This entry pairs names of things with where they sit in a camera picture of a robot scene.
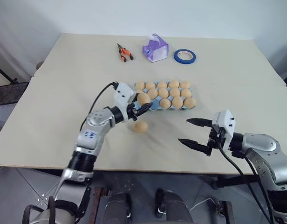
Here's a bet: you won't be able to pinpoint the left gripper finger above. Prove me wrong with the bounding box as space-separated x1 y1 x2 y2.
137 102 153 117

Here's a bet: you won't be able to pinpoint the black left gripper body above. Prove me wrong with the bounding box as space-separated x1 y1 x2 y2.
126 102 141 122

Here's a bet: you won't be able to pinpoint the orange black pliers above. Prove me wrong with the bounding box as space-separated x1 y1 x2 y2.
116 42 135 63

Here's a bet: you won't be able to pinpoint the purple tissue pack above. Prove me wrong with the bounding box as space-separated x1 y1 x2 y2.
141 33 170 63

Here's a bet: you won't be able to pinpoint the blue tape roll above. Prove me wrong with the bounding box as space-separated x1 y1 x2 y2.
173 49 197 65

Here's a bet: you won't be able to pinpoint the dark rounded shape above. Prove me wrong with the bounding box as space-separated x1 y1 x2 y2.
154 188 193 224
103 191 133 224

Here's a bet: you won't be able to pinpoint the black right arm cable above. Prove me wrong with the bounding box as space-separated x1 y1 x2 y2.
218 140 274 224
235 150 277 222

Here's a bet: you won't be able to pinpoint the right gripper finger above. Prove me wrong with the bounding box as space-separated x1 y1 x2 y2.
185 118 213 128
178 138 211 156

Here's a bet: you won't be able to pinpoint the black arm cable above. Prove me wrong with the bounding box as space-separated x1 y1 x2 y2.
80 81 120 133
218 140 274 224
235 150 277 222

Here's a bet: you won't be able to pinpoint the black stand leg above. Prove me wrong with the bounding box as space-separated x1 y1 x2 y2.
0 61 19 85

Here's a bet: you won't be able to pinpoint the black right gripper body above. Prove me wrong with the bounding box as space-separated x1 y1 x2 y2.
205 126 226 157

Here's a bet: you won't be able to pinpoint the black mesh platform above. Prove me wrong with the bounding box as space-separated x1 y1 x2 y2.
0 81 30 108

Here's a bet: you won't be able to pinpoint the black table frame bar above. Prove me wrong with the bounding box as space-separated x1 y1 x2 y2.
211 174 261 189

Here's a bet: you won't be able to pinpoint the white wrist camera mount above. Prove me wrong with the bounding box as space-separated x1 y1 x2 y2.
113 82 138 110
212 109 234 150

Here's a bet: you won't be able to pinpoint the blue egg carton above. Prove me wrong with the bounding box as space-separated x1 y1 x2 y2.
134 81 197 111

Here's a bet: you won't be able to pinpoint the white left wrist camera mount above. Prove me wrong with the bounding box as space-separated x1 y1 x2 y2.
113 82 138 110

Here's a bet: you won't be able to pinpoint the white floor cable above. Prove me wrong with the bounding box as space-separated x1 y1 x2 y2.
191 196 219 211

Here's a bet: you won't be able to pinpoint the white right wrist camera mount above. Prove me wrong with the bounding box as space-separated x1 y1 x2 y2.
212 109 234 150

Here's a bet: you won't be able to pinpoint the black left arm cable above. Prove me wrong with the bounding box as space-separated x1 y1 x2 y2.
80 81 120 133

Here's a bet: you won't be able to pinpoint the rusty metal bar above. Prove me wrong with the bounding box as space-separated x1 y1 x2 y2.
92 186 112 224
217 200 233 224

